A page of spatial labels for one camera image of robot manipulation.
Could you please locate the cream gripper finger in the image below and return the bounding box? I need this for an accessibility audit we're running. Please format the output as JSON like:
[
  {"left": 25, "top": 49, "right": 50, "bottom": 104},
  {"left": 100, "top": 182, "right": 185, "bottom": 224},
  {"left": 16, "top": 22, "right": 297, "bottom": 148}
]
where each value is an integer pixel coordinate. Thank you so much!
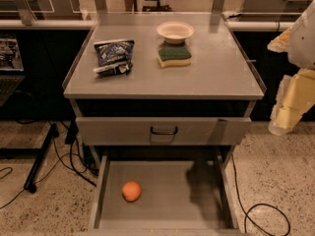
[
  {"left": 267, "top": 28, "right": 292, "bottom": 53},
  {"left": 268, "top": 69, "right": 315, "bottom": 136}
]

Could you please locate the orange fruit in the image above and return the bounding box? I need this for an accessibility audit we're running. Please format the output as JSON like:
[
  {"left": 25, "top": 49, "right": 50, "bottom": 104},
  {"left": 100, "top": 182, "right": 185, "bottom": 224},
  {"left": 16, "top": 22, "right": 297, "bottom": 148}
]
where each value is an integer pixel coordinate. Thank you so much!
[{"left": 122, "top": 181, "right": 142, "bottom": 203}]

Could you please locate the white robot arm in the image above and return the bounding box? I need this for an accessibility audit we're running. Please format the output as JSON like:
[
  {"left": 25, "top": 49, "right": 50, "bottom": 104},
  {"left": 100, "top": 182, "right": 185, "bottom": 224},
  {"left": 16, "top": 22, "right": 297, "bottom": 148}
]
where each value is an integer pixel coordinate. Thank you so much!
[{"left": 267, "top": 1, "right": 315, "bottom": 136}]

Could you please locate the grey metal drawer cabinet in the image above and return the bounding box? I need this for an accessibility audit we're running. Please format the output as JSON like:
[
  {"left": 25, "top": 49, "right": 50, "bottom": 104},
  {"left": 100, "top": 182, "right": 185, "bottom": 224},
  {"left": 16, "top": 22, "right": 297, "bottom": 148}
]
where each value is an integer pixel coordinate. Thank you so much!
[{"left": 62, "top": 12, "right": 267, "bottom": 169}]

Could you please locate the open grey middle drawer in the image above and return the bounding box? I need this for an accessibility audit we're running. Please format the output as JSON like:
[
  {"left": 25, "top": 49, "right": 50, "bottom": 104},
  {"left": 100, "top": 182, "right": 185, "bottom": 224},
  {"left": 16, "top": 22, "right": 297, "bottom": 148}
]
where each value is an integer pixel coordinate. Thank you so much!
[{"left": 78, "top": 156, "right": 251, "bottom": 236}]

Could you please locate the grey upper drawer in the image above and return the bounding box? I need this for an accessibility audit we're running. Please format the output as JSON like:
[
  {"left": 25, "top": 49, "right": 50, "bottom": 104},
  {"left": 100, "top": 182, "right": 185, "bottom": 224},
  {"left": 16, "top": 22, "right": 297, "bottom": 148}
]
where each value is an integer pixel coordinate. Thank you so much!
[{"left": 76, "top": 117, "right": 251, "bottom": 146}]

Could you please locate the white paper bowl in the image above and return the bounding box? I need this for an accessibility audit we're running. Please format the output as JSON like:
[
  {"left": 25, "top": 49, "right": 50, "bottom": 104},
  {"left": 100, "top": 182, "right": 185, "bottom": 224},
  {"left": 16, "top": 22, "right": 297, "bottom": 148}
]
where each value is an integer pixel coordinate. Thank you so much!
[{"left": 157, "top": 22, "right": 194, "bottom": 44}]

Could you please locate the green yellow sponge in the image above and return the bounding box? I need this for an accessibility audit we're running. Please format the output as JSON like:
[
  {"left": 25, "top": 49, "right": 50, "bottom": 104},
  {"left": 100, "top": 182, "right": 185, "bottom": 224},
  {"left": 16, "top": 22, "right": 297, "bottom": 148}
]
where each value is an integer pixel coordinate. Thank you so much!
[{"left": 157, "top": 47, "right": 192, "bottom": 68}]

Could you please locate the blue chip bag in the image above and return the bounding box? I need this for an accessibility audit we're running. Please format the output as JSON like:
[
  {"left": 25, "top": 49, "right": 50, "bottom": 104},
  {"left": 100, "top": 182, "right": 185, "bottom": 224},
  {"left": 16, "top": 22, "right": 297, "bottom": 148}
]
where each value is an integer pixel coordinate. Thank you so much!
[{"left": 94, "top": 39, "right": 135, "bottom": 77}]

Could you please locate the black stand leg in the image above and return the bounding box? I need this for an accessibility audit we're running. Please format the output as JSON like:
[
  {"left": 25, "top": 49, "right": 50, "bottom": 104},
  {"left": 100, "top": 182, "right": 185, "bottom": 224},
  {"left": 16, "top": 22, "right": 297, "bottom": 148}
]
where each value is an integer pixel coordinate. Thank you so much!
[{"left": 0, "top": 124, "right": 59, "bottom": 194}]

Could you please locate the black floor cable right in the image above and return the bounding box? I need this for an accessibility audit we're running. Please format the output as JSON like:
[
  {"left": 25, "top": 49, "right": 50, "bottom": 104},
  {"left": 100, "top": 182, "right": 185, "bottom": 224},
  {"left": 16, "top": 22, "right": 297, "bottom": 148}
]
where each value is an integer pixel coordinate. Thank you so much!
[{"left": 231, "top": 154, "right": 291, "bottom": 236}]

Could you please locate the black drawer handle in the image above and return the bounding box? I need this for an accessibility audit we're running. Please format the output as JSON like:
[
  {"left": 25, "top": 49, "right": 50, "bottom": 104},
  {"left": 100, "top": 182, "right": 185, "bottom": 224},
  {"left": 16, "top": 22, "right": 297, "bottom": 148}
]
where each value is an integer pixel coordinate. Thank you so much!
[{"left": 150, "top": 126, "right": 178, "bottom": 136}]

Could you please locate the black floor cables left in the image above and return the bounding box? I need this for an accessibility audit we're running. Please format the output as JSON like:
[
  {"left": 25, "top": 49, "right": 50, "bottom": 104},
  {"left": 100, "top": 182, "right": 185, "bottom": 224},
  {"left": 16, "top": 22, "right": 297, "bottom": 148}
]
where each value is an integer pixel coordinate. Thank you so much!
[{"left": 0, "top": 118, "right": 99, "bottom": 210}]

